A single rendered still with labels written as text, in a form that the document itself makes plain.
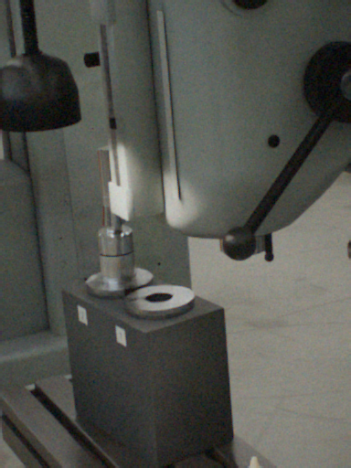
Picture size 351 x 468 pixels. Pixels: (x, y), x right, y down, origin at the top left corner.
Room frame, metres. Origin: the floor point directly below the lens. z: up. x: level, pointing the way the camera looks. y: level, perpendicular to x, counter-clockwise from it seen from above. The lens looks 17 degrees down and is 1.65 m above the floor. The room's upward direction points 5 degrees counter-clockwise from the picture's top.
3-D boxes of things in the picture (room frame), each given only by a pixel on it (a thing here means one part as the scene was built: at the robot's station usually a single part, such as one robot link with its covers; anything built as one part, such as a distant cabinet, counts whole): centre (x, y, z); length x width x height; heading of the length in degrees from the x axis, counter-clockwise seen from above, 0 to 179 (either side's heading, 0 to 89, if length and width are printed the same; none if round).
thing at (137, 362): (1.46, 0.05, 1.03); 0.22 x 0.12 x 0.20; 32
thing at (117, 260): (1.50, 0.08, 1.16); 0.05 x 0.05 x 0.06
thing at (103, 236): (1.50, 0.08, 1.19); 0.05 x 0.05 x 0.01
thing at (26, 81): (1.01, 0.11, 1.48); 0.07 x 0.07 x 0.06
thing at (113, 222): (1.50, 0.08, 1.25); 0.03 x 0.03 x 0.11
